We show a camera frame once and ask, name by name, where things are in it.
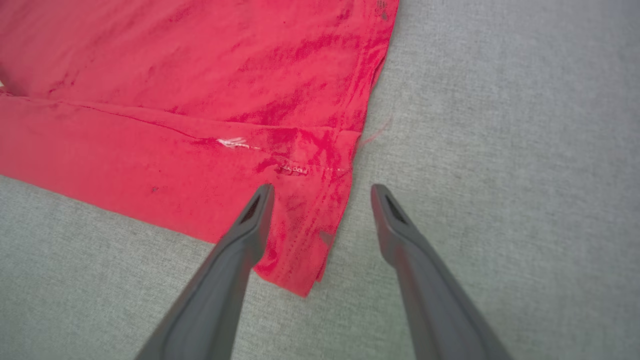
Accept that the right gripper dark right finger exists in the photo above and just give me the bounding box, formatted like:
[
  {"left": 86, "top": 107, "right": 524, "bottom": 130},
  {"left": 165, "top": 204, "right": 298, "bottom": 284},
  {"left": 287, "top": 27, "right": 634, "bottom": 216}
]
[{"left": 370, "top": 184, "right": 512, "bottom": 360}]

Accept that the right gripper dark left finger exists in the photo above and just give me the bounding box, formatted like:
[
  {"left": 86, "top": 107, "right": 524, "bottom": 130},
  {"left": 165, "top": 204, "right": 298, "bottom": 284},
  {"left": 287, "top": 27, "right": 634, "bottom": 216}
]
[{"left": 135, "top": 183, "right": 276, "bottom": 360}]

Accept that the red and white jersey shirt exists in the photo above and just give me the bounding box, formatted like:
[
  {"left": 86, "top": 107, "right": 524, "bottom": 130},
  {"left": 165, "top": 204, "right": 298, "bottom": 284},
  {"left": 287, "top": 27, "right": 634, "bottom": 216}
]
[{"left": 0, "top": 0, "right": 401, "bottom": 298}]

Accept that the grey fabric sofa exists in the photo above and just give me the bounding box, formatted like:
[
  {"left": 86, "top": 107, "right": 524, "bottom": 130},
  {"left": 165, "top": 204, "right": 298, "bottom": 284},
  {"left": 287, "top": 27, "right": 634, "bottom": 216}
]
[{"left": 0, "top": 0, "right": 640, "bottom": 360}]

